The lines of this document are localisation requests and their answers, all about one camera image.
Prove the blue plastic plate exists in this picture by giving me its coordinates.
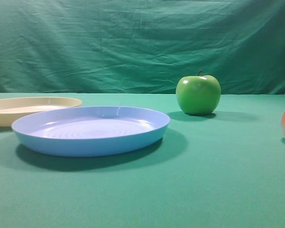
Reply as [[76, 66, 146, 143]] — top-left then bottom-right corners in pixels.
[[11, 106, 171, 157]]

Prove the pale yellow plastic plate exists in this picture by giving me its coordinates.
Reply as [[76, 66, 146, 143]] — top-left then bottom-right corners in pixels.
[[0, 97, 82, 127]]

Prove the green apple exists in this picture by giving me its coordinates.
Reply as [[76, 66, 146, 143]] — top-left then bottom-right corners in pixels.
[[176, 72, 221, 115]]

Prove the green cloth backdrop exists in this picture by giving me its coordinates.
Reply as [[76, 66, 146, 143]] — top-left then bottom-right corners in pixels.
[[0, 0, 285, 94]]

